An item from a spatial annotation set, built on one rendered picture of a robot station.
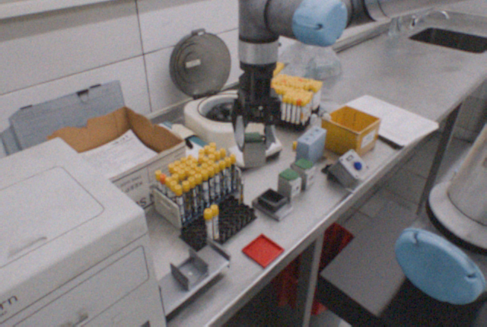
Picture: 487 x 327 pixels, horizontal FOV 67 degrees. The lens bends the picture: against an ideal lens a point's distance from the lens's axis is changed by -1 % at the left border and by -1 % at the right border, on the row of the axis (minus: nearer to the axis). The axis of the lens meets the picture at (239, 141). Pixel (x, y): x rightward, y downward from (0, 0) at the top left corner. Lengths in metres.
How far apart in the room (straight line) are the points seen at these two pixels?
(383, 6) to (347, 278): 0.47
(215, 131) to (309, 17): 0.56
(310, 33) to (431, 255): 0.35
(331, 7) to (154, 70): 0.79
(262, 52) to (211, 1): 0.70
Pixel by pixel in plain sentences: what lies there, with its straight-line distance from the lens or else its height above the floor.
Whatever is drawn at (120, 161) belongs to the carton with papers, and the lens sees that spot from 1.06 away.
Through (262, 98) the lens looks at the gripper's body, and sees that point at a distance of 0.69.
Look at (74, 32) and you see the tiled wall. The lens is 1.11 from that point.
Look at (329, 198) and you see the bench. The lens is 1.01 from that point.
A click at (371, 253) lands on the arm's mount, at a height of 0.95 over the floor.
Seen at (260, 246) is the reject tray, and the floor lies 0.88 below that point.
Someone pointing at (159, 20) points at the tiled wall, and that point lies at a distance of 1.23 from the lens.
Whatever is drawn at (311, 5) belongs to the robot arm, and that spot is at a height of 1.40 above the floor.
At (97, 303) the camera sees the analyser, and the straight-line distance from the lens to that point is 0.58.
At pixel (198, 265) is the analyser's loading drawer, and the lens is 0.77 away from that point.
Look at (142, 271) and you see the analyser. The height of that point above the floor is 1.06.
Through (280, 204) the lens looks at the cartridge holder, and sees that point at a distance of 0.93.
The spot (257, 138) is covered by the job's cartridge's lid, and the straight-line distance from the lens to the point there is 0.81.
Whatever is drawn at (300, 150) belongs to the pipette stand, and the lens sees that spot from 1.05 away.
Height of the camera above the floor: 1.52
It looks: 32 degrees down
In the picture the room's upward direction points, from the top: straight up
